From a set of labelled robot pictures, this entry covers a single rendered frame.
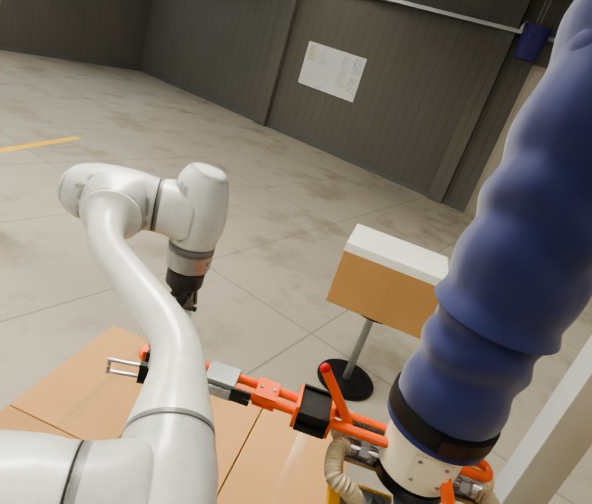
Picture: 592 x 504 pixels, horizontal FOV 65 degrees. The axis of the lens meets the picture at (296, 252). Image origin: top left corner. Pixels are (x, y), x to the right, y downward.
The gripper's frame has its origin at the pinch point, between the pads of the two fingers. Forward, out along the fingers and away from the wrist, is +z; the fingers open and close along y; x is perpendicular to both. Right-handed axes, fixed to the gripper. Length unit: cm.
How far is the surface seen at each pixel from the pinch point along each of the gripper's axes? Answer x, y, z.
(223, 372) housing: -12.8, 1.1, 2.3
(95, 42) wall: 649, 1078, 78
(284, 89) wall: 157, 1003, 37
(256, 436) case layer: -25, 58, 74
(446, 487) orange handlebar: -63, -9, 3
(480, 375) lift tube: -58, -9, -24
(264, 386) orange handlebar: -22.3, 1.4, 2.5
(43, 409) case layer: 50, 36, 74
